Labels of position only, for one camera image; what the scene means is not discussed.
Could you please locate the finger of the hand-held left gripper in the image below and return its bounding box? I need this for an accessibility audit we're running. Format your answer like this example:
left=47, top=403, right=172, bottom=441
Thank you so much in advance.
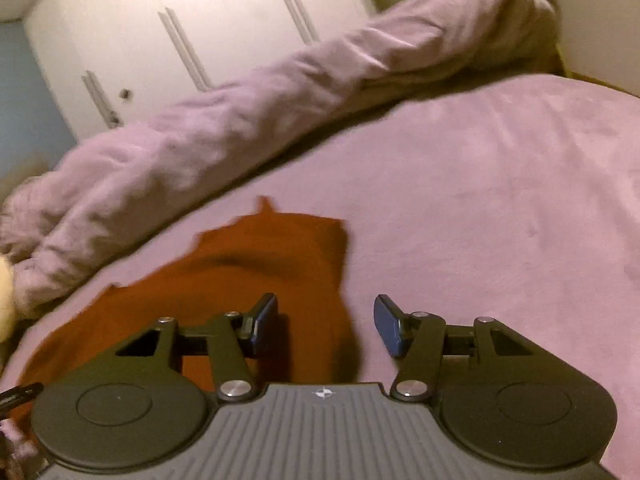
left=0, top=382, right=45, bottom=410

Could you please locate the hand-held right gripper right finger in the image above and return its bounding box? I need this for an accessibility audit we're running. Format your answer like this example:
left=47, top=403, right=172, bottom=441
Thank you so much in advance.
left=373, top=293, right=532, bottom=404

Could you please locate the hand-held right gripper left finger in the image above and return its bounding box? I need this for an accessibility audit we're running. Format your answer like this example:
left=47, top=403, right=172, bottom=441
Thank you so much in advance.
left=115, top=293, right=279, bottom=403

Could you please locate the brown button cardigan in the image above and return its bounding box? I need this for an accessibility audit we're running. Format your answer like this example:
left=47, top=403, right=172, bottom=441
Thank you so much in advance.
left=12, top=196, right=363, bottom=426

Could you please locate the purple duvet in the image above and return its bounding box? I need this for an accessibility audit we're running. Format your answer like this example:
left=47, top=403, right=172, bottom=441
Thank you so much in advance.
left=0, top=0, right=557, bottom=318

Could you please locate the white wardrobe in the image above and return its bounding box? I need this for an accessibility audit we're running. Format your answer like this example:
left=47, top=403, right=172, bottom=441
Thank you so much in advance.
left=0, top=0, right=378, bottom=143

